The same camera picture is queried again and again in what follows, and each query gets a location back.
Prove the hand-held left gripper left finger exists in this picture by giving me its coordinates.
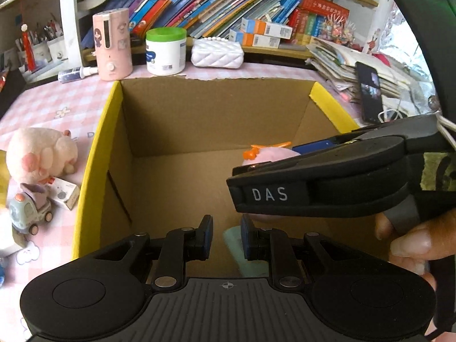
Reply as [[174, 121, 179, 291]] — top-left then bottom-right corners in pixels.
[[89, 215, 214, 292]]

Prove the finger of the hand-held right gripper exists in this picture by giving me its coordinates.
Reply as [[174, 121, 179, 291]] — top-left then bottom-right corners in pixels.
[[292, 129, 368, 155]]

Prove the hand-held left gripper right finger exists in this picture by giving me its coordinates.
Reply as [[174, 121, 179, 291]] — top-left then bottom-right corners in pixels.
[[240, 215, 364, 292]]

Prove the pale green object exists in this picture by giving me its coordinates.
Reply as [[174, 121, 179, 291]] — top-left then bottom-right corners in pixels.
[[223, 225, 247, 254]]

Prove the pink plush toy orange propeller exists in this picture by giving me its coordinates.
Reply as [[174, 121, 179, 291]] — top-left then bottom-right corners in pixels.
[[242, 142, 303, 169]]

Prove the cardboard box with yellow edges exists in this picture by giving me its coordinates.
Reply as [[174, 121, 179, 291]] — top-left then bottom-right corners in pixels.
[[71, 78, 392, 279]]

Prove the small white cat print box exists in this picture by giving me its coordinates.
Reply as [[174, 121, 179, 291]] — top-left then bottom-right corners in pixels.
[[46, 176, 81, 211]]

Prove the pale blue toy truck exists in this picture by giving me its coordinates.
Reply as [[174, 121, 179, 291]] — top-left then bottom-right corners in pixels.
[[9, 183, 55, 236]]

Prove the person's right hand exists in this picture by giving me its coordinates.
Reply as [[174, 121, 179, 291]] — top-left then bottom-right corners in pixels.
[[375, 211, 456, 286]]

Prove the black smartphone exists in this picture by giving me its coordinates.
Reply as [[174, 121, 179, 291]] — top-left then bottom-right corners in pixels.
[[355, 61, 385, 123]]

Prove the pile of papers and booklets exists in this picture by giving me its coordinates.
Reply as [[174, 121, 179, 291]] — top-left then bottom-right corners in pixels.
[[306, 38, 434, 105]]

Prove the colourful spiky ornament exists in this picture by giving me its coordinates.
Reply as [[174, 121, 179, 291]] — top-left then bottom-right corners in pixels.
[[321, 13, 357, 43]]

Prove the orange and white carton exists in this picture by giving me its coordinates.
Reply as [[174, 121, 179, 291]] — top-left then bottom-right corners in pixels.
[[241, 17, 293, 40], [229, 30, 281, 48]]

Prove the white quilted handbag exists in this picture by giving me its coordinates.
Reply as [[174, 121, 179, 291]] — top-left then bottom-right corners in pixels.
[[191, 36, 245, 69]]

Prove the row of red books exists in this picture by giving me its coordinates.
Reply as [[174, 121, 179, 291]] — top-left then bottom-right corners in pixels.
[[285, 0, 350, 46]]

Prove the white jar with green lid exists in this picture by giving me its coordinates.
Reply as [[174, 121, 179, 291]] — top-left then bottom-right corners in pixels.
[[145, 27, 188, 76]]

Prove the pink pig plush toy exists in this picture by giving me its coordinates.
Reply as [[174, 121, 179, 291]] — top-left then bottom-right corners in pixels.
[[6, 127, 79, 186]]

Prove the row of colourful books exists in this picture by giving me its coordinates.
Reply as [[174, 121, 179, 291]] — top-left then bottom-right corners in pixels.
[[80, 0, 302, 40]]

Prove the small tube on table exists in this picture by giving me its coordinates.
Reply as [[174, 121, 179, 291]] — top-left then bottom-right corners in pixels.
[[58, 66, 99, 84]]

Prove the pink checkered tablecloth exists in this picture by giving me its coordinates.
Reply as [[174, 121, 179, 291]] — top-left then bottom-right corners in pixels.
[[0, 59, 361, 328]]

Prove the yellow paper card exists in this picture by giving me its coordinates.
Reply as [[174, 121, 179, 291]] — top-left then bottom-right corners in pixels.
[[0, 150, 9, 209]]

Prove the pink cylindrical humidifier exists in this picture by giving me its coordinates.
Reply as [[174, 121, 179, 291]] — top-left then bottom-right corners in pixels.
[[92, 7, 133, 81]]

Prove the white pen holder with pens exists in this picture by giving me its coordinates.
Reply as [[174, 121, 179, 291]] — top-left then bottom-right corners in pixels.
[[44, 18, 67, 63], [16, 21, 50, 76]]

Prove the red tassel ornament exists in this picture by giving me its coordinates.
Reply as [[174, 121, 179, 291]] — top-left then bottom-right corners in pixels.
[[21, 23, 36, 73]]

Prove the white bookshelf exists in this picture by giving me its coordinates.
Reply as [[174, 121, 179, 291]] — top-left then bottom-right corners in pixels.
[[59, 0, 392, 64]]

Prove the white charging cable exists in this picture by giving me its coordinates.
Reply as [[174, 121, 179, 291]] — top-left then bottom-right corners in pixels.
[[378, 98, 410, 122]]

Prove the white string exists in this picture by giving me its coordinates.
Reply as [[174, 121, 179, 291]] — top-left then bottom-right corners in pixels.
[[436, 114, 456, 149]]

